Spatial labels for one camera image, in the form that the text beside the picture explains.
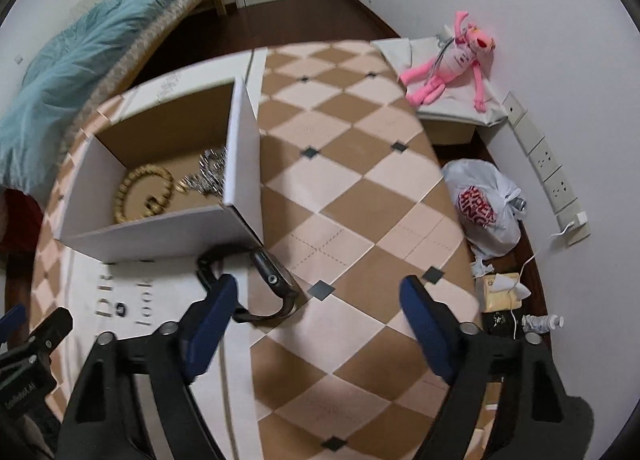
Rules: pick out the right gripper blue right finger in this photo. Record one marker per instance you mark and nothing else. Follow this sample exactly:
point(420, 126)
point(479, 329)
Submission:
point(434, 326)

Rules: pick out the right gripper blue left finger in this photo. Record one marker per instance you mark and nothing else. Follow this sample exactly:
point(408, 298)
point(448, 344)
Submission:
point(204, 323)

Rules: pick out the white cardboard jewelry box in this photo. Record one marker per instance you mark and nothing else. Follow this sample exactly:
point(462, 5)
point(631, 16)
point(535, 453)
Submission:
point(169, 180)

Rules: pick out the yellow tissue packet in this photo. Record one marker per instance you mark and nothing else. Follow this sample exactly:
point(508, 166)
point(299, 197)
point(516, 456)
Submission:
point(502, 292)

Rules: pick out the white plastic shopping bag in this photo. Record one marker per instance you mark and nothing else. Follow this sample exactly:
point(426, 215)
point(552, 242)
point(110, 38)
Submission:
point(489, 206)

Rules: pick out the small white bottle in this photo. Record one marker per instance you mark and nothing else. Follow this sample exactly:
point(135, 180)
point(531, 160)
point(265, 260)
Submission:
point(542, 324)

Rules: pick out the checkered tablecloth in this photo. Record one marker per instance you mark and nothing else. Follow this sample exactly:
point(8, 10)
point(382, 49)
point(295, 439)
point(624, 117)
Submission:
point(353, 201)

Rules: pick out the teal blue duvet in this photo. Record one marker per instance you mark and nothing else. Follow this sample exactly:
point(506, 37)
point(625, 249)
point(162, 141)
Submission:
point(30, 128)

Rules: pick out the pink panther plush toy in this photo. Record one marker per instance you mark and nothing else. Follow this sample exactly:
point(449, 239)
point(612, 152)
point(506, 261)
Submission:
point(463, 53)

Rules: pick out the woven pattern mattress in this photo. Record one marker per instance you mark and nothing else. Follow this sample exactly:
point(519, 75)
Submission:
point(104, 51)

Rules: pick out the white wall power strip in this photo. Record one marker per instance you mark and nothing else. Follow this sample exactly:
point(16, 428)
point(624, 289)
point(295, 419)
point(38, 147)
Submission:
point(572, 219)

